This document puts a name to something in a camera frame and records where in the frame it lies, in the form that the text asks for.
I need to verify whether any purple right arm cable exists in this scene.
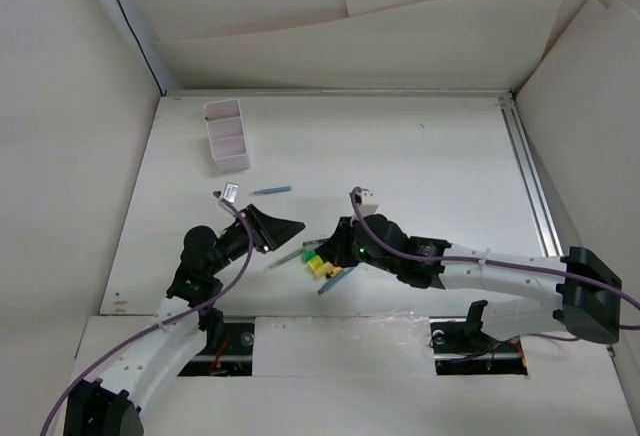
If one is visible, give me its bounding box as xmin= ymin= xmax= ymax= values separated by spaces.
xmin=349 ymin=186 xmax=640 ymax=357

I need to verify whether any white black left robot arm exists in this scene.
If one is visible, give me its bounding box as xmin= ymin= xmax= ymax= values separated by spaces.
xmin=63 ymin=203 xmax=305 ymax=435

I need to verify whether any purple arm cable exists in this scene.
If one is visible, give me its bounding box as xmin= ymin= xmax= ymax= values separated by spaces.
xmin=39 ymin=190 xmax=256 ymax=436
xmin=349 ymin=186 xmax=640 ymax=357

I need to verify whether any yellow black pen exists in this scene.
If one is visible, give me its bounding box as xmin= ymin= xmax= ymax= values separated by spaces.
xmin=325 ymin=267 xmax=343 ymax=280

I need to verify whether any yellow highlighter marker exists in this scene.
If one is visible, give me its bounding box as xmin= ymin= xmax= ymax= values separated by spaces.
xmin=307 ymin=255 xmax=333 ymax=279

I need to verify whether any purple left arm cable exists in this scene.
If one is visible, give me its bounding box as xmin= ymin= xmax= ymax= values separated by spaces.
xmin=39 ymin=190 xmax=256 ymax=436

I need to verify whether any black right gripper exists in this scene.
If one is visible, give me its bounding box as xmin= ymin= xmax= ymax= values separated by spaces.
xmin=316 ymin=215 xmax=399 ymax=275

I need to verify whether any black thin pen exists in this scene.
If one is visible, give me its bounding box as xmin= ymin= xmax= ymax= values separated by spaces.
xmin=302 ymin=238 xmax=328 ymax=247

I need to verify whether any grey clear pen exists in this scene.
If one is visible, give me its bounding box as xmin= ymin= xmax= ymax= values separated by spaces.
xmin=265 ymin=248 xmax=305 ymax=271

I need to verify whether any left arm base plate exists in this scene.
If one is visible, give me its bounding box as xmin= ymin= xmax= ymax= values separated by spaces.
xmin=179 ymin=318 xmax=255 ymax=377

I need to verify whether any white divided organizer container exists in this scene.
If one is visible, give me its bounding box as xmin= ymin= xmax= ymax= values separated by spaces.
xmin=203 ymin=99 xmax=250 ymax=173

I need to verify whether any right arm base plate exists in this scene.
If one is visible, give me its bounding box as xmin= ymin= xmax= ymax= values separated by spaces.
xmin=429 ymin=318 xmax=528 ymax=376

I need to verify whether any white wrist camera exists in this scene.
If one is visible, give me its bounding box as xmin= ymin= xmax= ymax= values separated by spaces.
xmin=351 ymin=187 xmax=379 ymax=217
xmin=213 ymin=182 xmax=239 ymax=205

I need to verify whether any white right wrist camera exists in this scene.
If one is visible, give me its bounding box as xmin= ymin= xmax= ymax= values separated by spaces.
xmin=351 ymin=187 xmax=379 ymax=217

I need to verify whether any aluminium rail right side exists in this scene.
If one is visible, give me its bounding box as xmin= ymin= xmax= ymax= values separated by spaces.
xmin=498 ymin=92 xmax=563 ymax=256

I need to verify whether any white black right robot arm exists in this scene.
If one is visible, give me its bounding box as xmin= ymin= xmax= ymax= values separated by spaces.
xmin=316 ymin=214 xmax=622 ymax=350

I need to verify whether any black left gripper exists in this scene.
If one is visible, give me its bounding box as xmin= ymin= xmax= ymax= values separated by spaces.
xmin=207 ymin=204 xmax=303 ymax=275

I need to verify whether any blue grey pen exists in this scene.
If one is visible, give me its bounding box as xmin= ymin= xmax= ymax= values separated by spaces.
xmin=317 ymin=267 xmax=355 ymax=295

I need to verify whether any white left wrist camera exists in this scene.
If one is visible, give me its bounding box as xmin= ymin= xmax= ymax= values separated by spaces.
xmin=213 ymin=182 xmax=239 ymax=205

